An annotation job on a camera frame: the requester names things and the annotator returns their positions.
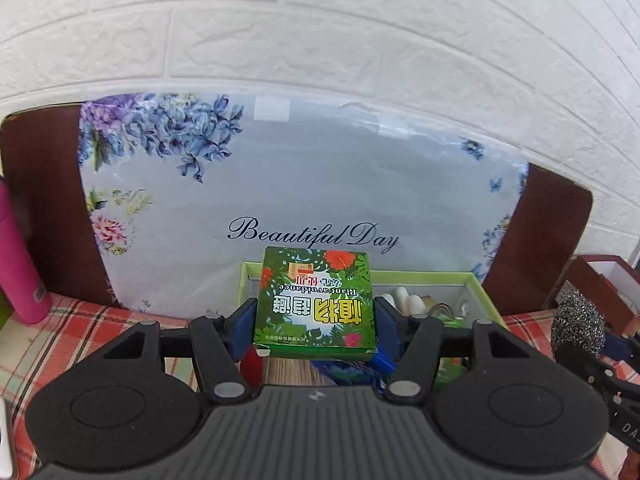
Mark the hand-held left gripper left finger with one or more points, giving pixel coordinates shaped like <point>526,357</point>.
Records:
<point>244,332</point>

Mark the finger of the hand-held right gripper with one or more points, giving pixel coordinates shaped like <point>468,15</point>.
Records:
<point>590,370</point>
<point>622,347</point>

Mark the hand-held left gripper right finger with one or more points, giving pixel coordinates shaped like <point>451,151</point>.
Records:
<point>387,332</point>

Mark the white glove pink cuff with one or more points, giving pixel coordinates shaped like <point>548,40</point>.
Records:
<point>412,301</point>

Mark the steel wool scourer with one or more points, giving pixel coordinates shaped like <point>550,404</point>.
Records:
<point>577,322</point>

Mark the green leaf printed box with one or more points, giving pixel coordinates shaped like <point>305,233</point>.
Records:
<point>320,305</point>

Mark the green cardboard storage box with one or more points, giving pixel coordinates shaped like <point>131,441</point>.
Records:
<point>450,280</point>

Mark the red small item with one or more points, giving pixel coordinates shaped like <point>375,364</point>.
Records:
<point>254,367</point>

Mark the small blue box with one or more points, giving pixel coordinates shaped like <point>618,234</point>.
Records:
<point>350,367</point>

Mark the brown open box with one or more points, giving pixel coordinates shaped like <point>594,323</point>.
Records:
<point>605,280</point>

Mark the brown wooden chair back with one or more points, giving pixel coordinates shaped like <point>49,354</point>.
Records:
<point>45,200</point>
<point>542,240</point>

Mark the floral printed board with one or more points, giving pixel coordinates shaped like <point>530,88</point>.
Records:
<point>280,175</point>

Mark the plaid tablecloth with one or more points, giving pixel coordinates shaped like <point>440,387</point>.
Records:
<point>75,340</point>

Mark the pink bottle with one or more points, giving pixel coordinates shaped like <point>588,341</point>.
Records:
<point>20,270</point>

